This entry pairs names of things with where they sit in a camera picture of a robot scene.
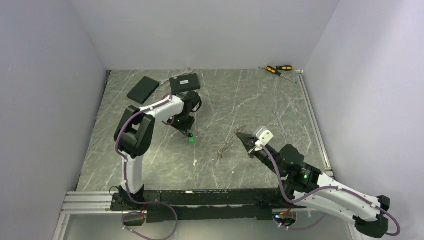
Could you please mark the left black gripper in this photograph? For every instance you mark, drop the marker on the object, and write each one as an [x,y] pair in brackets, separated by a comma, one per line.
[182,128]

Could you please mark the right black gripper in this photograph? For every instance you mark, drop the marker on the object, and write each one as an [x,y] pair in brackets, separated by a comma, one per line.
[247,140]

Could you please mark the large metal keyring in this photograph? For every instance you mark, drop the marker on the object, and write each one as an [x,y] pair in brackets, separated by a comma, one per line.
[229,143]

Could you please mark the green key tag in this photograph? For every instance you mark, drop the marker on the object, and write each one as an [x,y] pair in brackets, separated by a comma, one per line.
[191,138]

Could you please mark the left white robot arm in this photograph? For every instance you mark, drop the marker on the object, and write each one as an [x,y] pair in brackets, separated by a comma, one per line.
[134,134]

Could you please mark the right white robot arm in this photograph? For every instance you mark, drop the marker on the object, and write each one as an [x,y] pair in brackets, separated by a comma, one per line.
[304,185]

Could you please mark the black box with label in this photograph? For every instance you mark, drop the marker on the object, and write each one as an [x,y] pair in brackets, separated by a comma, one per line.
[184,83]

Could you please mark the silver wrench on right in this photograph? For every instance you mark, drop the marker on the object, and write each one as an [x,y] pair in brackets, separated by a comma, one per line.
[279,119]

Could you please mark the silver wrench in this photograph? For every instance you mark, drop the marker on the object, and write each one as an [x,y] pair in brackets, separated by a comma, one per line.
[279,119]
[187,71]

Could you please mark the silver wrench at back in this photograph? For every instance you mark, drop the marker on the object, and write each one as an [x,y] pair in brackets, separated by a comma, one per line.
[187,71]

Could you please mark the black flat box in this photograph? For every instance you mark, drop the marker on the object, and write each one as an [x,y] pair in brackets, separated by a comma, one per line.
[143,90]

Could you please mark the yellow black screwdriver front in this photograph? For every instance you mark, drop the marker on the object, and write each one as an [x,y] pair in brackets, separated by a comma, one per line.
[280,74]

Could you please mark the yellow black screwdriver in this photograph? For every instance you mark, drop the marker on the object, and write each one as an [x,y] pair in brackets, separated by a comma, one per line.
[280,74]
[285,68]

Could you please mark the yellow black screwdriver rear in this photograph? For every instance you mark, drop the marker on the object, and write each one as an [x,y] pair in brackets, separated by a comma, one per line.
[285,68]

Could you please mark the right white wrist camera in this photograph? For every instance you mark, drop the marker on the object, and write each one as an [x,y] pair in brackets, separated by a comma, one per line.
[263,136]

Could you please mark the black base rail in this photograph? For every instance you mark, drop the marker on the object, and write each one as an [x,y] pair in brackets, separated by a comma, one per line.
[210,204]

